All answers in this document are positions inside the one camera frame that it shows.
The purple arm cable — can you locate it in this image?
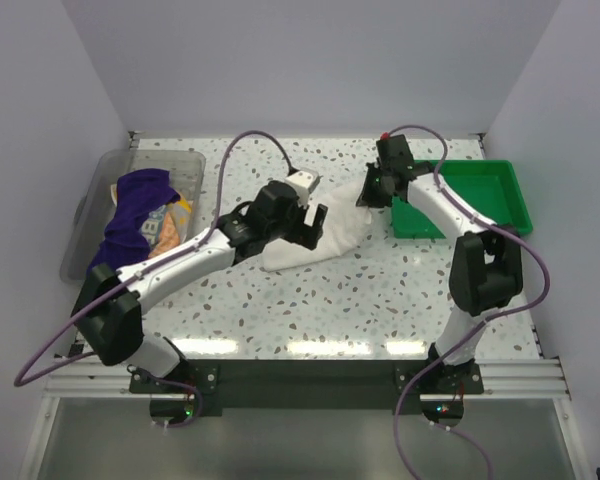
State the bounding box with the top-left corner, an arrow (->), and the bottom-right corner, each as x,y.
13,130 -> 297,430
387,124 -> 552,480

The purple towel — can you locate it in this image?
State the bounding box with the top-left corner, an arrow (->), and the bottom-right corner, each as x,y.
86,168 -> 180,274

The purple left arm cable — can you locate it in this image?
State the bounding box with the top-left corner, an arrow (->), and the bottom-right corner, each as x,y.
13,130 -> 297,430

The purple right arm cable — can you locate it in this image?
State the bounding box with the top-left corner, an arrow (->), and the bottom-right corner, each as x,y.
387,124 -> 552,480

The aluminium frame rail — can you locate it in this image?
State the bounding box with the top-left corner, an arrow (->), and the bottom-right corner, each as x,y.
43,359 -> 571,400

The white towel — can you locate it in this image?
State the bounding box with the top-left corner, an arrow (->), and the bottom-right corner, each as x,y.
261,179 -> 373,272

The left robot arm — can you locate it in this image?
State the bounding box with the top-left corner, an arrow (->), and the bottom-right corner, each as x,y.
74,171 -> 328,393

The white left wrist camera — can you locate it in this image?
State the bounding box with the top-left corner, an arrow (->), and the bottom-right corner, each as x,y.
284,170 -> 321,207

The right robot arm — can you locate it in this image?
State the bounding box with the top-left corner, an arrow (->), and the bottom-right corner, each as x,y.
356,133 -> 523,393

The clear grey plastic bin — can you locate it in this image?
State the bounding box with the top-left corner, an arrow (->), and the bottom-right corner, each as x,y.
59,149 -> 206,285

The colourful patterned towel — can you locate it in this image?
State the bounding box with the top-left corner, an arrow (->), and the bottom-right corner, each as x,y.
110,181 -> 193,257

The green plastic tray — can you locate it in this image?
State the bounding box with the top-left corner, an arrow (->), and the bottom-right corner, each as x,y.
391,160 -> 533,240

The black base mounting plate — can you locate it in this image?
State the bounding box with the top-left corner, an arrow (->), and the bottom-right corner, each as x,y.
128,357 -> 486,418

